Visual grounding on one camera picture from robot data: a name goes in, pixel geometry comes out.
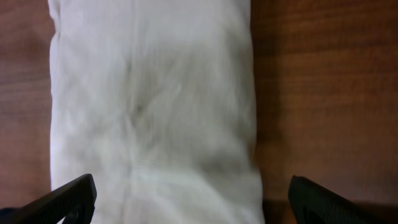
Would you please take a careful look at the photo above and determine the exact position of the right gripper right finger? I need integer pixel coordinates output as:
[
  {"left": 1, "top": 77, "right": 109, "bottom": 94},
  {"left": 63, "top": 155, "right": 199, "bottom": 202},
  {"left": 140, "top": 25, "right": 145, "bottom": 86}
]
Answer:
[{"left": 288, "top": 175, "right": 385, "bottom": 224}]

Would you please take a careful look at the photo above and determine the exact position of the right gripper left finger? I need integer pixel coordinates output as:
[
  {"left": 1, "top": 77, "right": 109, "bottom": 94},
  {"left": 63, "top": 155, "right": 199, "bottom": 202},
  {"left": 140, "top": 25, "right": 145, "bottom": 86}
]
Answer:
[{"left": 1, "top": 174, "right": 97, "bottom": 224}]

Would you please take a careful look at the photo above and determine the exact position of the cream cloth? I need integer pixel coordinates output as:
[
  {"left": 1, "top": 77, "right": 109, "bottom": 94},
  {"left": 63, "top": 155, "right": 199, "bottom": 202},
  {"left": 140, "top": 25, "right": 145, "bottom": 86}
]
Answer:
[{"left": 49, "top": 0, "right": 264, "bottom": 224}]

